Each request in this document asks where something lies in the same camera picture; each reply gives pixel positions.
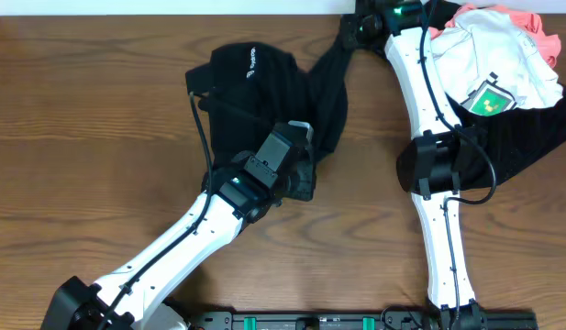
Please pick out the coral pink shirt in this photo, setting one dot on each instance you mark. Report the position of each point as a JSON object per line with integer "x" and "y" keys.
{"x": 549, "y": 46}

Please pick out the black polo shirt with logo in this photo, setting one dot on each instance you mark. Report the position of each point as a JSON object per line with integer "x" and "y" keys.
{"x": 247, "y": 88}

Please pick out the black garment under pile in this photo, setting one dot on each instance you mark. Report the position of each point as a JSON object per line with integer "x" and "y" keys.
{"x": 514, "y": 139}

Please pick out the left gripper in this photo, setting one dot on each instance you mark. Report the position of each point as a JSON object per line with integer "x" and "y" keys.
{"x": 307, "y": 173}

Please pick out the white shirt with green print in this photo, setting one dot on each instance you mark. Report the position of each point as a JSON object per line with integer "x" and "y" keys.
{"x": 489, "y": 66}

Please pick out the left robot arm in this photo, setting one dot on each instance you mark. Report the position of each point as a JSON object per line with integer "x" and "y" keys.
{"x": 132, "y": 296}

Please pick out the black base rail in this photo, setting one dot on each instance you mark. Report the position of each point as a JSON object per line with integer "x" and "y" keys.
{"x": 356, "y": 321}

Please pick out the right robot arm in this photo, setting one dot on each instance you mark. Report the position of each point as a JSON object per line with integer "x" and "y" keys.
{"x": 429, "y": 168}

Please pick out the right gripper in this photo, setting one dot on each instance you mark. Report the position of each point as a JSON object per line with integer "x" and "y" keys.
{"x": 351, "y": 41}

